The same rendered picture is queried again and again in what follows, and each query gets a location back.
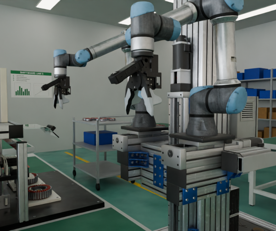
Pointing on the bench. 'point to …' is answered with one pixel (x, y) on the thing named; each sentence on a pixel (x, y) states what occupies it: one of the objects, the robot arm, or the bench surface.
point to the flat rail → (11, 142)
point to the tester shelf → (2, 130)
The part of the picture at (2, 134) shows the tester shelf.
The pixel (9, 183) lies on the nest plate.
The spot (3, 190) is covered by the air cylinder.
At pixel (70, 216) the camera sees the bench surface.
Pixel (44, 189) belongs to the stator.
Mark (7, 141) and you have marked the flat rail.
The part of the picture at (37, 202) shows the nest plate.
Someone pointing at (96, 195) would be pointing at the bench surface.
